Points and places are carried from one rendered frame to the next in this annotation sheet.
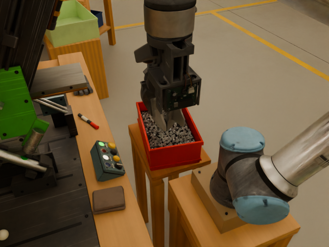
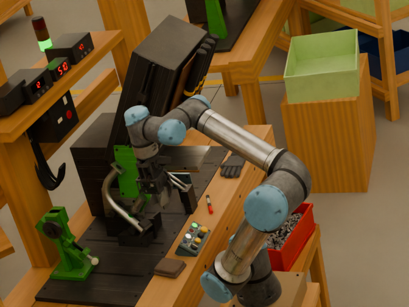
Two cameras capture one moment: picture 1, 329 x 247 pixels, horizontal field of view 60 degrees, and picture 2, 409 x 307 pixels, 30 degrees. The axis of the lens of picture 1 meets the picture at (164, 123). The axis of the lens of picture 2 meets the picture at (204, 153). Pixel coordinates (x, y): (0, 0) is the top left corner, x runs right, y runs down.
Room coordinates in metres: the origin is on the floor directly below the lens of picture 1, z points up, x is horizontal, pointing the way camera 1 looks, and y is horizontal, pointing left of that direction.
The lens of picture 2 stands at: (-0.84, -1.66, 2.56)
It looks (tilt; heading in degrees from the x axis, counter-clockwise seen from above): 28 degrees down; 48
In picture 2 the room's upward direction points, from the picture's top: 13 degrees counter-clockwise
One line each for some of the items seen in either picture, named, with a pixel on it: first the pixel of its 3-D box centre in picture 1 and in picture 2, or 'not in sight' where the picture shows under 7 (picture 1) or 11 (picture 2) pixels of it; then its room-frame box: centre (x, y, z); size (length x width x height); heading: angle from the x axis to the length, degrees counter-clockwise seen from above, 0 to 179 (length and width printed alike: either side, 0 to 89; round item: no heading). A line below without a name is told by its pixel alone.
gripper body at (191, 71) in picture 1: (170, 69); (150, 172); (0.42, -0.01, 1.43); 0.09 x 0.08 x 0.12; 21
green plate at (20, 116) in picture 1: (11, 98); (133, 167); (0.71, 0.47, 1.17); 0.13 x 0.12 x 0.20; 21
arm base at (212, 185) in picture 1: (235, 178); (256, 281); (0.56, -0.22, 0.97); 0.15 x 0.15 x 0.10
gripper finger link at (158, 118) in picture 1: (161, 119); (154, 200); (0.41, 0.01, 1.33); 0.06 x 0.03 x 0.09; 21
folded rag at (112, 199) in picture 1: (108, 198); (169, 267); (0.52, 0.18, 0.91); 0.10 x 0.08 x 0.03; 101
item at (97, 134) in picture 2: not in sight; (115, 164); (0.80, 0.72, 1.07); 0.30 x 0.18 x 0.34; 21
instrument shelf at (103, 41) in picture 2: not in sight; (46, 80); (0.66, 0.79, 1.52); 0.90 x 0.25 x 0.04; 21
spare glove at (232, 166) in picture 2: (78, 84); (232, 164); (1.19, 0.43, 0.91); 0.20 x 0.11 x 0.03; 25
